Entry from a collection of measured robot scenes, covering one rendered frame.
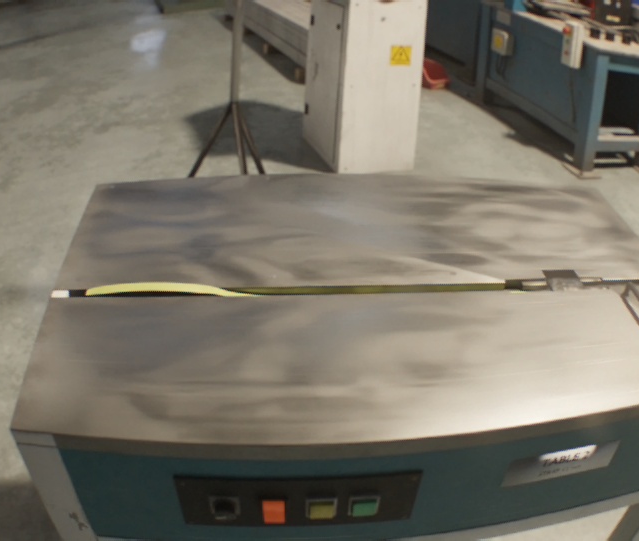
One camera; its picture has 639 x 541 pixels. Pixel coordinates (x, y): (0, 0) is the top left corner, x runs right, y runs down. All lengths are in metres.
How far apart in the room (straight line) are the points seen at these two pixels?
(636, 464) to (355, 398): 0.40
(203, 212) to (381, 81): 1.85
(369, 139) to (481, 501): 2.21
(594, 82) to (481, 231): 2.33
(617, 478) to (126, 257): 0.71
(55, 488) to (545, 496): 0.58
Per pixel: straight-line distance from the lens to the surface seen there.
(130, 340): 0.74
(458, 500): 0.74
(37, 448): 0.68
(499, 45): 3.85
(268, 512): 0.68
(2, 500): 1.60
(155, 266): 0.86
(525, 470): 0.74
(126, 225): 0.96
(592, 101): 3.26
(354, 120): 2.75
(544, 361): 0.75
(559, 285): 0.89
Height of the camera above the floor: 1.19
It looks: 33 degrees down
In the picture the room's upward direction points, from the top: 4 degrees clockwise
